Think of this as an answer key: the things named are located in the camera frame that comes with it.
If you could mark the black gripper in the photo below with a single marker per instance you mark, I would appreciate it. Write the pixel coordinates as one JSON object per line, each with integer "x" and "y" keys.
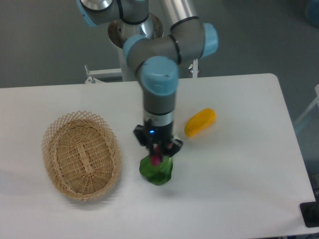
{"x": 150, "y": 135}

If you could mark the purple sweet potato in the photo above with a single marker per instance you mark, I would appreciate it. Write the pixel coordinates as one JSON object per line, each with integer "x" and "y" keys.
{"x": 156, "y": 156}

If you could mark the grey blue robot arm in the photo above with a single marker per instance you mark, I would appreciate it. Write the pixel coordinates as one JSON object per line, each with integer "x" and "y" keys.
{"x": 154, "y": 61}

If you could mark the woven wicker basket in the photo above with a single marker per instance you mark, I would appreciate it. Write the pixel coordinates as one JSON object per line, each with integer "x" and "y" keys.
{"x": 81, "y": 155}

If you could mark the green bok choy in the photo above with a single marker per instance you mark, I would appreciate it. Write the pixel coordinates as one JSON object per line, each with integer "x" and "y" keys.
{"x": 156, "y": 174}

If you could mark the yellow bell pepper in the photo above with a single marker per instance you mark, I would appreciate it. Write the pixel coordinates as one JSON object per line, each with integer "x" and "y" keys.
{"x": 200, "y": 121}

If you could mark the black device at edge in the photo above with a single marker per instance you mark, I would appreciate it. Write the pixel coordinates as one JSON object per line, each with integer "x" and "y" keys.
{"x": 310, "y": 214}

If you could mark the blue object top right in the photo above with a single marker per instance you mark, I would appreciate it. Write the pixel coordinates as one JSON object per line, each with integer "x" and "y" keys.
{"x": 312, "y": 12}

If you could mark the white left mounting bracket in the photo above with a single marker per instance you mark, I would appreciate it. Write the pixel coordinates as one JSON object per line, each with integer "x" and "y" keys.
{"x": 103, "y": 76}

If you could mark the white right clamp post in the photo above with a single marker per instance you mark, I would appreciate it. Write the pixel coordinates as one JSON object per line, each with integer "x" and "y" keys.
{"x": 194, "y": 69}

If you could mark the white frame at right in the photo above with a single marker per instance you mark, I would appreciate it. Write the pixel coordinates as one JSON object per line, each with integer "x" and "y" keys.
{"x": 307, "y": 115}

